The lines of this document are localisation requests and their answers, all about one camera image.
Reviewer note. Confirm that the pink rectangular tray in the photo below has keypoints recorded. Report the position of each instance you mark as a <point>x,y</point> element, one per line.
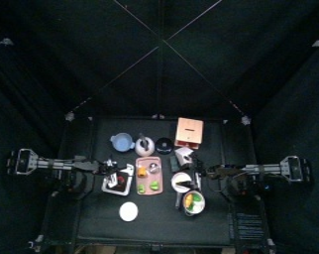
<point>148,180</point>

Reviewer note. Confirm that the white toy kettle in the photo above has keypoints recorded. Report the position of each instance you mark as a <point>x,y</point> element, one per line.
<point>144,147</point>

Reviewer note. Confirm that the pink wooden toy box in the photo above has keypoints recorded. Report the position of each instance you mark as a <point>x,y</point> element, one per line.
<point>190,131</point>

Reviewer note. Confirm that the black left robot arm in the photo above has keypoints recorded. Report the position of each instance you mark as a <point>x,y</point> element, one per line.
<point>47,163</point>

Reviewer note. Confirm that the white toy appliance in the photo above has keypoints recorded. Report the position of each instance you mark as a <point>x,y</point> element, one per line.
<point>183,153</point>

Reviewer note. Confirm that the silver frame corner bracket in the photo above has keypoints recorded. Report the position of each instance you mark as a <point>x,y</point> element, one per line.
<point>246,120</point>
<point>70,116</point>

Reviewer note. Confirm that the white rectangular tray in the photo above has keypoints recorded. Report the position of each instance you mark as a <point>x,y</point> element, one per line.
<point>127,172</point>

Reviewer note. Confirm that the blue toy pot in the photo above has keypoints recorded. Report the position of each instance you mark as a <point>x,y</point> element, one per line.
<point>123,142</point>

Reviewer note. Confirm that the red toy apple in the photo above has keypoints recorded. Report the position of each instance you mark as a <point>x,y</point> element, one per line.
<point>122,179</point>

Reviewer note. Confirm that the silver toy pan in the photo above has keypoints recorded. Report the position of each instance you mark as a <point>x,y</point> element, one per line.
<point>195,202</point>

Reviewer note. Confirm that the white round plate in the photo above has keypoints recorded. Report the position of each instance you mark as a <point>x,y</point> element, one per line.
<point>128,211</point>

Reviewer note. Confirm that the black round lid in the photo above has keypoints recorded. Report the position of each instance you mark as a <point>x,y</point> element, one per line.
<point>164,146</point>

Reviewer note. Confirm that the small white plate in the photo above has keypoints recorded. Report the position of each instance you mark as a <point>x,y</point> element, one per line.
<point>179,186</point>

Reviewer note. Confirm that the orange toy carrot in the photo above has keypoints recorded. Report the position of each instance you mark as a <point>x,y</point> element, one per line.
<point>188,200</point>

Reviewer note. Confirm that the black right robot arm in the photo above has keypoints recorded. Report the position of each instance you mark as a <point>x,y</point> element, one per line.
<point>263,170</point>

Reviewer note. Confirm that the small silver cup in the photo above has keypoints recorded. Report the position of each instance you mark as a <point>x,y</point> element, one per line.
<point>154,168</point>

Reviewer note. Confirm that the green toy vegetable piece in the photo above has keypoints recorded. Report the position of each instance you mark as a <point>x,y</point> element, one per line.
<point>196,201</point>

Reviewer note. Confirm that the white toy knife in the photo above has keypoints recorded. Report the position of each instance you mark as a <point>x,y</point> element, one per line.
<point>198,181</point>

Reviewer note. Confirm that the orange toy fruit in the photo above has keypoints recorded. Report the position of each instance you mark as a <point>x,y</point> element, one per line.
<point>142,171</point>

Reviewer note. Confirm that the white text label sticker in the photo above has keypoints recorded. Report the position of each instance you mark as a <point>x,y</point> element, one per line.
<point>250,228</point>

